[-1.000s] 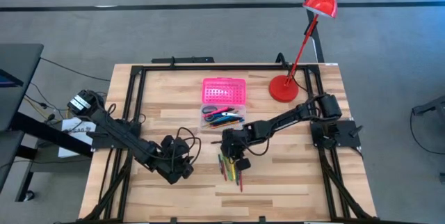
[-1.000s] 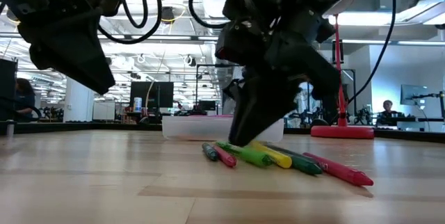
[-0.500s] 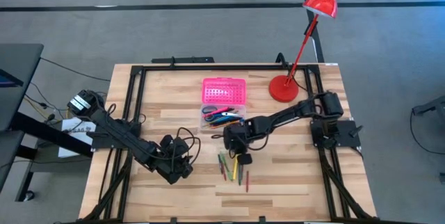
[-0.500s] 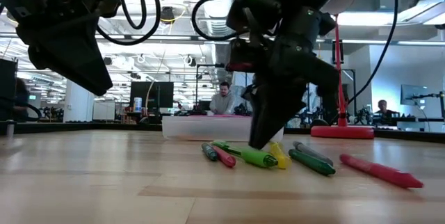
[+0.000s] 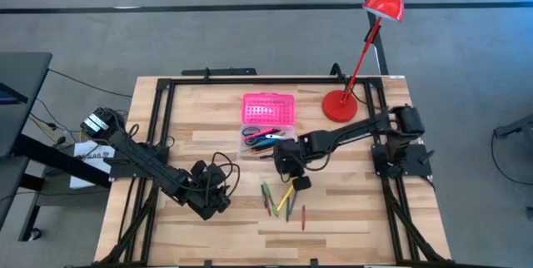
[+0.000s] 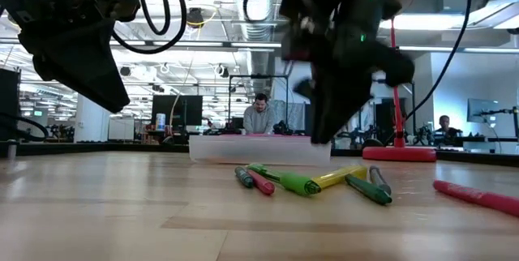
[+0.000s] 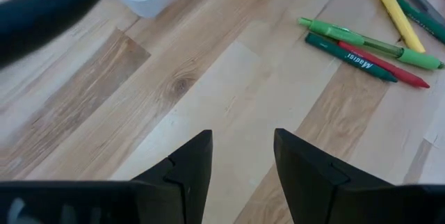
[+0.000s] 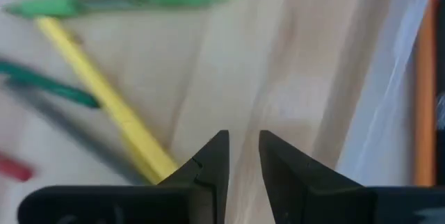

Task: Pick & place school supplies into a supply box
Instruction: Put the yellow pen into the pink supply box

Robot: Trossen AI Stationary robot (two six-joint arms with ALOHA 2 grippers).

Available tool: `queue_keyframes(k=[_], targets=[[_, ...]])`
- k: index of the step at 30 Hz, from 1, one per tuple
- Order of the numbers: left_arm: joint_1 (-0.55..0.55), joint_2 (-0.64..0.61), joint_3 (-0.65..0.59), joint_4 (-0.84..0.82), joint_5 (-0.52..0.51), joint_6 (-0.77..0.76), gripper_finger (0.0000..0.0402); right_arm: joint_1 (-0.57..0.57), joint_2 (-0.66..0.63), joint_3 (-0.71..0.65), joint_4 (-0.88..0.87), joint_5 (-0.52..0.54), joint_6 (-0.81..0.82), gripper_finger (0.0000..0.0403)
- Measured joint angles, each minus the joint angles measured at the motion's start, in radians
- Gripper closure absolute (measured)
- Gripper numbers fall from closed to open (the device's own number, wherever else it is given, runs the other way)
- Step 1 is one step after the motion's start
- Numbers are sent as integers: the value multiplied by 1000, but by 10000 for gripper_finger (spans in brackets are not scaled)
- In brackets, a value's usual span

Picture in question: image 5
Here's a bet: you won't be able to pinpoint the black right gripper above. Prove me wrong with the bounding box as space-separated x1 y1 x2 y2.
272 138 312 192

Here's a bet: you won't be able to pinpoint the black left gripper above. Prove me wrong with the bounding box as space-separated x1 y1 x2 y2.
182 159 233 221

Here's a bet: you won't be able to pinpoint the pens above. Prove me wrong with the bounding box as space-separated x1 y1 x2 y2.
245 145 276 155

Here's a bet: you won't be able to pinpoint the blue handled scissors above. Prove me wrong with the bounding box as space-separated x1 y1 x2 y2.
242 126 288 142

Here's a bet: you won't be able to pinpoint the clear box with pink lid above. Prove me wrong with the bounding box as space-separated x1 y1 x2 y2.
239 92 297 159

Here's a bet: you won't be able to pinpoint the red desk lamp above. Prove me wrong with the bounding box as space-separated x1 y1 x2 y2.
321 0 414 124

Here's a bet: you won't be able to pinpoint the black bar device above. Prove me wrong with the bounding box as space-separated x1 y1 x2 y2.
181 67 258 77

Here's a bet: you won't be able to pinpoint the white paper sheet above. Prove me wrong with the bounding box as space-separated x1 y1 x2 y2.
68 138 120 190

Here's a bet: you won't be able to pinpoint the grey desk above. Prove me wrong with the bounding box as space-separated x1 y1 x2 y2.
0 51 54 230

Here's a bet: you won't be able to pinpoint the black floor stand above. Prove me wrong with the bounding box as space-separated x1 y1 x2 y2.
493 113 533 140

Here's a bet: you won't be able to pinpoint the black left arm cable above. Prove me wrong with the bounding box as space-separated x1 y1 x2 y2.
210 151 242 196

